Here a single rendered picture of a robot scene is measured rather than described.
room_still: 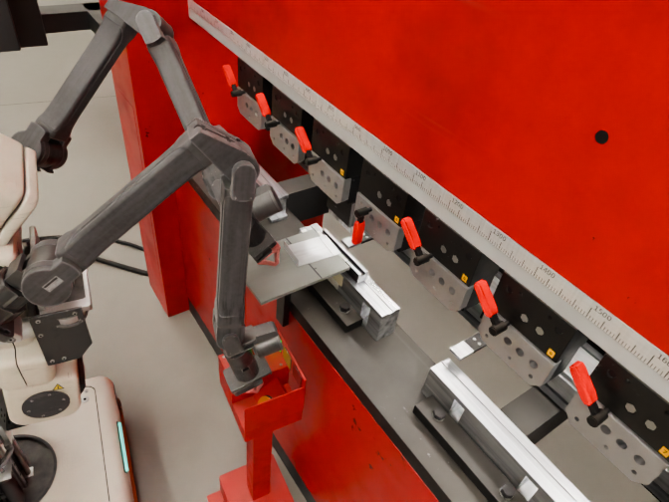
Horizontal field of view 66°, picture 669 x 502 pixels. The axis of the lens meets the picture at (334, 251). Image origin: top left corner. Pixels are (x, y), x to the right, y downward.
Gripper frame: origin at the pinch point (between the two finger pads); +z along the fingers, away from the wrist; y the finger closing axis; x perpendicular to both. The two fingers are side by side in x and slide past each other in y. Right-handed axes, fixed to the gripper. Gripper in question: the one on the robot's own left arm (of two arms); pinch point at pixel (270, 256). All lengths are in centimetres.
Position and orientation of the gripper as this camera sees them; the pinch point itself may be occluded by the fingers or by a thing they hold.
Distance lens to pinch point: 131.0
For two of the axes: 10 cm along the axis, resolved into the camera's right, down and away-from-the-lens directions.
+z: 3.2, 5.1, 8.0
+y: -5.6, -5.8, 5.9
